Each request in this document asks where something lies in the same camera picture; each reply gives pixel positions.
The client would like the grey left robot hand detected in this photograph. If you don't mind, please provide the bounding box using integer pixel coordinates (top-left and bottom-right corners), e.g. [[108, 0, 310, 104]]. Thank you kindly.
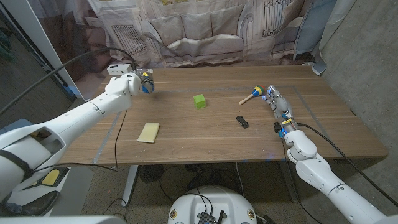
[[135, 68, 155, 94]]

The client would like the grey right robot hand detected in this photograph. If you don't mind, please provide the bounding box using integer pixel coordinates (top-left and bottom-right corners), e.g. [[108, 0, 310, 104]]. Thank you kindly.
[[263, 84, 295, 123]]

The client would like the wooden maraca with coloured head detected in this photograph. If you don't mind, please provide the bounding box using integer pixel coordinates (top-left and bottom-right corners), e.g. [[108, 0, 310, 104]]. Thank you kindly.
[[238, 85, 266, 106]]

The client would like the black toy car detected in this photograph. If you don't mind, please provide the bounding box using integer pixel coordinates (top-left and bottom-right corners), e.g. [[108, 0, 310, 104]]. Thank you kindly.
[[236, 115, 249, 129]]

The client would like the yellow sticky note pad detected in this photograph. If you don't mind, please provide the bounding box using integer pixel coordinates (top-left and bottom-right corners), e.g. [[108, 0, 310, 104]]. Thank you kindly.
[[136, 122, 160, 144]]

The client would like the green block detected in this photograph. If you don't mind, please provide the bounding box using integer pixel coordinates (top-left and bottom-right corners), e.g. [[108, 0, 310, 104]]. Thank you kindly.
[[193, 93, 207, 110]]

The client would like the white power strip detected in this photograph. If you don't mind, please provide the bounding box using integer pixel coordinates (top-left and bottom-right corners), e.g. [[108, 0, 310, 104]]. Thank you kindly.
[[106, 63, 133, 76]]

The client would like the printed sofa backdrop cloth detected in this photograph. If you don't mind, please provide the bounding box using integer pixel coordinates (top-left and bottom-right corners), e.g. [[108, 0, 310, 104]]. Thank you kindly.
[[29, 0, 338, 100]]

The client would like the grey table leg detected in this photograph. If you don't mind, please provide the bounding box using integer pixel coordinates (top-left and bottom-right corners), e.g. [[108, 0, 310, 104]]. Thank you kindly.
[[279, 160, 300, 203]]

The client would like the black round fan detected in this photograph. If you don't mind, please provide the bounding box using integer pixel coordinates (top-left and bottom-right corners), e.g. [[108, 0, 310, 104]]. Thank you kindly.
[[139, 164, 164, 184]]

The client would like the white table leg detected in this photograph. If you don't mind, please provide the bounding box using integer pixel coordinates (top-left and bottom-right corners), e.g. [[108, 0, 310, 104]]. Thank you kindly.
[[121, 164, 139, 208]]

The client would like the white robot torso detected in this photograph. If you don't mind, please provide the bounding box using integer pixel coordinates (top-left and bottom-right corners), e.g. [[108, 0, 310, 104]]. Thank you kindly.
[[167, 185, 258, 224]]

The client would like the black torso module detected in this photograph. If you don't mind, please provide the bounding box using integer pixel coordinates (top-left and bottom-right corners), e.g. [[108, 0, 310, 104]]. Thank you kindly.
[[197, 210, 224, 224]]

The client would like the yellow and black foot pedal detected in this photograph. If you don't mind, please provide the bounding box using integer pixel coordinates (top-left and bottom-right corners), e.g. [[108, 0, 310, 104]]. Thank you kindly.
[[29, 167, 70, 187]]

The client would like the teal green garment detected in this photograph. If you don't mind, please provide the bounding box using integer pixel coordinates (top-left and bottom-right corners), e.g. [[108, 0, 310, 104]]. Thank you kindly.
[[0, 29, 15, 63]]

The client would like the black shoe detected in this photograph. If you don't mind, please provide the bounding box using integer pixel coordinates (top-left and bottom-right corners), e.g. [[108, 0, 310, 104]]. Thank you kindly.
[[15, 190, 60, 217]]

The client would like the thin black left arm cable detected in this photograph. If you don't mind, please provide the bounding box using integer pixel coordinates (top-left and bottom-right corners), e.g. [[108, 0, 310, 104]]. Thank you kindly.
[[30, 108, 128, 174]]

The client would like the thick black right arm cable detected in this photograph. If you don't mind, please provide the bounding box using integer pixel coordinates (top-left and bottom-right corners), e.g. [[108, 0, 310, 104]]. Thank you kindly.
[[297, 122, 398, 207]]

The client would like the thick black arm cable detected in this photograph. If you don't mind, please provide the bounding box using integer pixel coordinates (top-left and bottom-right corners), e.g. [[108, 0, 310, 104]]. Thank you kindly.
[[0, 47, 137, 114], [297, 122, 398, 207]]

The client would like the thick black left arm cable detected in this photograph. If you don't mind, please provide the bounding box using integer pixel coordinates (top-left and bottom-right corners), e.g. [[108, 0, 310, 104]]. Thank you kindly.
[[0, 47, 137, 114]]

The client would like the white partition frame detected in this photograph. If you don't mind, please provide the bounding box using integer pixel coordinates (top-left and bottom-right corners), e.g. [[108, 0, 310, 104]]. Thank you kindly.
[[0, 0, 85, 100]]

